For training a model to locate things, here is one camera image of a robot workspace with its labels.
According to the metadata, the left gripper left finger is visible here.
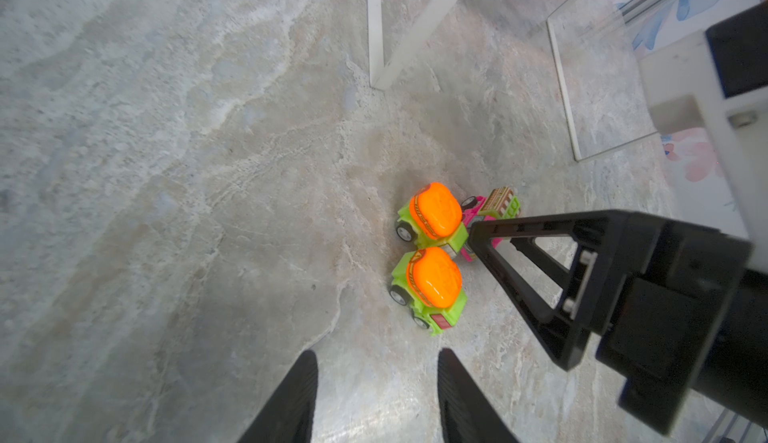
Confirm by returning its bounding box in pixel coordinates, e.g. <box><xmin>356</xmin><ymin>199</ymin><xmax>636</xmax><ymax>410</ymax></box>
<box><xmin>237</xmin><ymin>350</ymin><xmax>319</xmax><ymax>443</ymax></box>

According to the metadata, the wooden two-tier white-frame shelf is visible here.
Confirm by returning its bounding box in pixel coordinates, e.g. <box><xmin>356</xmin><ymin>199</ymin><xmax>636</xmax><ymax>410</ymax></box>
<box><xmin>365</xmin><ymin>0</ymin><xmax>661</xmax><ymax>163</ymax></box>

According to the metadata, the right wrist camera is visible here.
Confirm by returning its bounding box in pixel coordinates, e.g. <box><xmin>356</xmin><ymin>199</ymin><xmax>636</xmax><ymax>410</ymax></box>
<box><xmin>639</xmin><ymin>2</ymin><xmax>767</xmax><ymax>273</ymax></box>

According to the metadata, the green orange toy truck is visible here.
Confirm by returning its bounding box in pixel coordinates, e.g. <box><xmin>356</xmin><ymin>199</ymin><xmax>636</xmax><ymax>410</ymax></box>
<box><xmin>395</xmin><ymin>182</ymin><xmax>468</xmax><ymax>259</ymax></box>
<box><xmin>388</xmin><ymin>248</ymin><xmax>467</xmax><ymax>336</ymax></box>

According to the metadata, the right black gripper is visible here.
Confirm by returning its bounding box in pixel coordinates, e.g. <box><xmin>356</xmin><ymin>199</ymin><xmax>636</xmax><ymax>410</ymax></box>
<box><xmin>468</xmin><ymin>210</ymin><xmax>767</xmax><ymax>435</ymax></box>

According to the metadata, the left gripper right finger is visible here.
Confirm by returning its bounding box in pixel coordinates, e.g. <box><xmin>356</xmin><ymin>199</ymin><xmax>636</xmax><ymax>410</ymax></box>
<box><xmin>437</xmin><ymin>348</ymin><xmax>519</xmax><ymax>443</ymax></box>

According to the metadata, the pink truck green top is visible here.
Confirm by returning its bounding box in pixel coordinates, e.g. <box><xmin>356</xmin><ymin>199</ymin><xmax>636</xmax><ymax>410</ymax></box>
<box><xmin>460</xmin><ymin>186</ymin><xmax>521</xmax><ymax>232</ymax></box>

